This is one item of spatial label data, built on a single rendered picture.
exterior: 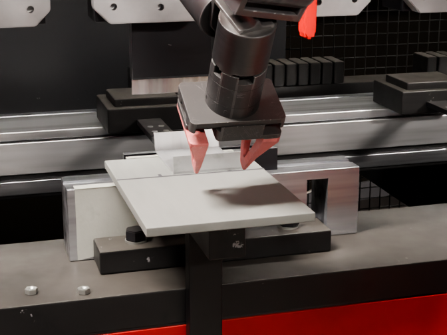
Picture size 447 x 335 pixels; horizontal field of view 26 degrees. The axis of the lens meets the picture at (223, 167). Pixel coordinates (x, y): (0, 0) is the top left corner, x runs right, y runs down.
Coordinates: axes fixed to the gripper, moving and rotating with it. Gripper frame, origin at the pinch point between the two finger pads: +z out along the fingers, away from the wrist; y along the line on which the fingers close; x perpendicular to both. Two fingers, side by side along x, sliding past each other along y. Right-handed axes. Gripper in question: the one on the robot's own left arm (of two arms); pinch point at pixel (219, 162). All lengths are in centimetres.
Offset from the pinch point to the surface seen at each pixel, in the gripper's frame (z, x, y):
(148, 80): 4.1, -19.0, 4.0
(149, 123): 19.2, -27.2, 1.0
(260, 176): 5.5, -2.5, -6.3
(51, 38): 31, -62, 11
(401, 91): 19, -31, -40
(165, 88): 5.0, -18.5, 1.9
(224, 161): 6.3, -6.2, -3.0
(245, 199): 1.5, 4.3, -2.0
